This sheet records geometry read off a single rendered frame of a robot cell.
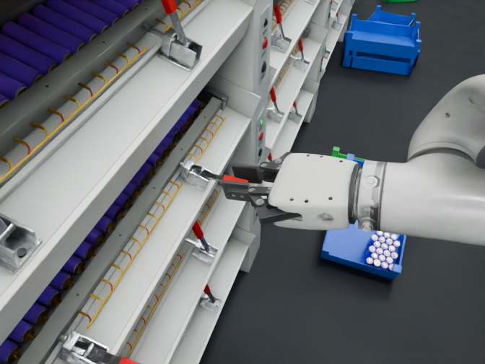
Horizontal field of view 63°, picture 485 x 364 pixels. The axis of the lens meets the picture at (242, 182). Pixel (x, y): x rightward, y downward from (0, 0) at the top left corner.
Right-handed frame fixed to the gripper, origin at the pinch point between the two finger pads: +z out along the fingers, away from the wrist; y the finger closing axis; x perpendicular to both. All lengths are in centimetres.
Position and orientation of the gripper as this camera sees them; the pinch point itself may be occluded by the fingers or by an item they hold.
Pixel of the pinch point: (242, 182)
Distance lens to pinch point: 54.8
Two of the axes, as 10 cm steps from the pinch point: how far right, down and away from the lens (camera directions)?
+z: -9.2, -1.0, 3.9
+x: -2.0, -7.3, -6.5
